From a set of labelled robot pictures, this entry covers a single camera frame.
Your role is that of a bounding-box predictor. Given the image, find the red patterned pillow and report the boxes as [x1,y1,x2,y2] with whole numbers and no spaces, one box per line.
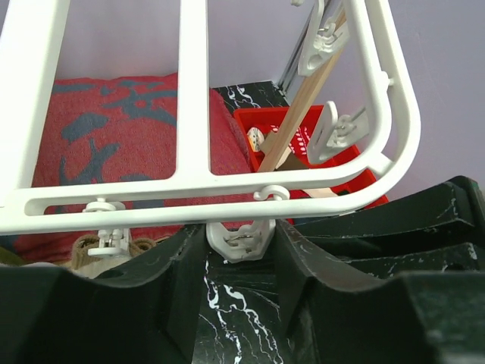
[11,72,293,262]

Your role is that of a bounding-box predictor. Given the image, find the white plastic clip hanger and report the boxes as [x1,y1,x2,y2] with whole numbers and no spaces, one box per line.
[1,1,421,235]

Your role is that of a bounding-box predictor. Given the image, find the red plastic bin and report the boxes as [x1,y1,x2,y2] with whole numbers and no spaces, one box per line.
[233,105,377,196]

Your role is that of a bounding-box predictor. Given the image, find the wooden clothes rack frame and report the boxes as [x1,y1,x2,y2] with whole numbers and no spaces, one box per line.
[259,7,348,174]

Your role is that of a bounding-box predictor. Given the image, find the red patterned sock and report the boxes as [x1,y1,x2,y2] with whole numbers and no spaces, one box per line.
[246,127,310,156]

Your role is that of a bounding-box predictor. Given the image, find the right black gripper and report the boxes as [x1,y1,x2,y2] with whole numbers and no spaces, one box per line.
[294,176,484,278]

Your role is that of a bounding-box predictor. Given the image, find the olive green ribbed sock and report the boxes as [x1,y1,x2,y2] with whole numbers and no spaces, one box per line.
[0,247,26,267]

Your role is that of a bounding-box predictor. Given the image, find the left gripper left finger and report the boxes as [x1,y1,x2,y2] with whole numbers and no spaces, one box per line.
[1,225,206,363]

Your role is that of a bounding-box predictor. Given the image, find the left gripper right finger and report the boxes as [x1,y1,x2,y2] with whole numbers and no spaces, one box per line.
[274,222,484,363]

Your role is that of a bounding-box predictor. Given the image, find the white plastic clothespin clip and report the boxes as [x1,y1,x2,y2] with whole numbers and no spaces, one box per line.
[297,0,352,77]
[83,199,132,259]
[205,203,276,263]
[307,101,369,165]

